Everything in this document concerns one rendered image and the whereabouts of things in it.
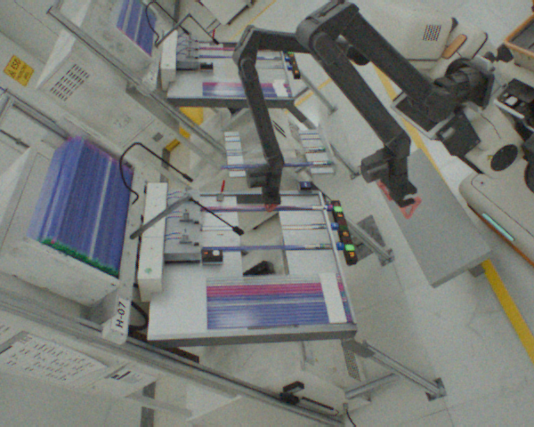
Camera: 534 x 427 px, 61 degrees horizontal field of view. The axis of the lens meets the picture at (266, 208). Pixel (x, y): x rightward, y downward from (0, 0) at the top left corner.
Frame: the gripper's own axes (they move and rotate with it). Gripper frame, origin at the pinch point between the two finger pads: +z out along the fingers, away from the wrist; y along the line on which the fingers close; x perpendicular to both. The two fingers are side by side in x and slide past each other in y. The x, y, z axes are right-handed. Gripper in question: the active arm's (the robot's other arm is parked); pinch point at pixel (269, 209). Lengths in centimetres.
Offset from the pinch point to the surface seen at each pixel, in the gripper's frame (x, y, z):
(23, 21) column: -177, -285, 60
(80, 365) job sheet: -68, 50, 22
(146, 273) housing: -46, 28, 2
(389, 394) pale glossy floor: 59, 48, 78
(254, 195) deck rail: -3.3, -18.3, 10.5
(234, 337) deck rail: -17, 50, 9
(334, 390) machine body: 28, 51, 61
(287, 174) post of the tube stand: 15.2, -38.6, 17.1
